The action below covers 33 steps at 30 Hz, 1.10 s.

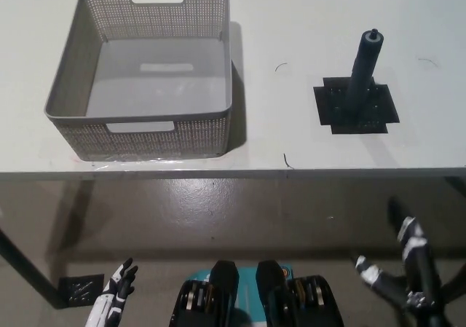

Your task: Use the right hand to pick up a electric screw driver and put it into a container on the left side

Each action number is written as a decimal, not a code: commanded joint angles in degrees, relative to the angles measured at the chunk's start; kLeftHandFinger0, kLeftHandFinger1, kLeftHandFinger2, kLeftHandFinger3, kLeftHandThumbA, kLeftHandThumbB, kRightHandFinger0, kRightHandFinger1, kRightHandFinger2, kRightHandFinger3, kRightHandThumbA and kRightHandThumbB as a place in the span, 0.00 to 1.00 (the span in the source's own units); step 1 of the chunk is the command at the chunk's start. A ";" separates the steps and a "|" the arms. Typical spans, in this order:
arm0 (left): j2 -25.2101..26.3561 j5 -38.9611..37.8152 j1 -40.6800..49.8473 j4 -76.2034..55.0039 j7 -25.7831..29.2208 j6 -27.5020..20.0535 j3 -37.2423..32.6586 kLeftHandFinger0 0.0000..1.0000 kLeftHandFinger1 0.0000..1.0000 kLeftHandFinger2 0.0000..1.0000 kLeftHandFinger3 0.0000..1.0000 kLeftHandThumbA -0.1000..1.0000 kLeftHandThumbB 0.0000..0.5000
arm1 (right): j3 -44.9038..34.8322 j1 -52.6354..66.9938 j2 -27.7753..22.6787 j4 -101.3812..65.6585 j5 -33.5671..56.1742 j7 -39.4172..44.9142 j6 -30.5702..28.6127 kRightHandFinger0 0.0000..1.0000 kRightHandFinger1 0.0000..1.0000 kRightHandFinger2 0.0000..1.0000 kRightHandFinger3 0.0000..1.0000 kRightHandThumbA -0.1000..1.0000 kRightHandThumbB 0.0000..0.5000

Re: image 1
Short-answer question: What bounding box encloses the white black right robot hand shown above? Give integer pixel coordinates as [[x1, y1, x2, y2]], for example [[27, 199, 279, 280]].
[[355, 197, 443, 312]]

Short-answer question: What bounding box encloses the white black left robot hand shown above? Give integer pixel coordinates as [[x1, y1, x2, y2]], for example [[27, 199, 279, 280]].
[[86, 257, 140, 327]]

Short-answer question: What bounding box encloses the dark cylindrical electric screwdriver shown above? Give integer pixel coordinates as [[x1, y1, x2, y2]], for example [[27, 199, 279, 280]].
[[344, 28, 385, 119]]

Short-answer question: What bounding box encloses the black floor tape patch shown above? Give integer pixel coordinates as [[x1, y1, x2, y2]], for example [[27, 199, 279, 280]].
[[59, 273, 105, 308]]

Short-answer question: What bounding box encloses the dark metal table leg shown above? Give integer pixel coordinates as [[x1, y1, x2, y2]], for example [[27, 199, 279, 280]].
[[0, 228, 62, 309], [438, 259, 466, 302]]

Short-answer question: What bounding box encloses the dark metal table brace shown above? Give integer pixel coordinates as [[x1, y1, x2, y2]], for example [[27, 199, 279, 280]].
[[443, 176, 466, 197]]

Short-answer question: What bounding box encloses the clear adhesive tape strip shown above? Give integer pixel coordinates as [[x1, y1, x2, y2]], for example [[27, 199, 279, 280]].
[[72, 154, 194, 172]]

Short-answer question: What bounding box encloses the black ribbed right body block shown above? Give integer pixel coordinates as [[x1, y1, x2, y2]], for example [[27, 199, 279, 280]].
[[256, 259, 344, 327]]

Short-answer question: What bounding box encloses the grey perforated plastic basket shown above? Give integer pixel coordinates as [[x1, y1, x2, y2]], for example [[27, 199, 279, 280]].
[[44, 0, 234, 162]]

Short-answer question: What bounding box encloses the black cross-shaped base plate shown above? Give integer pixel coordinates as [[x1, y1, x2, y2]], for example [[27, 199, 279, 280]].
[[313, 78, 400, 135]]

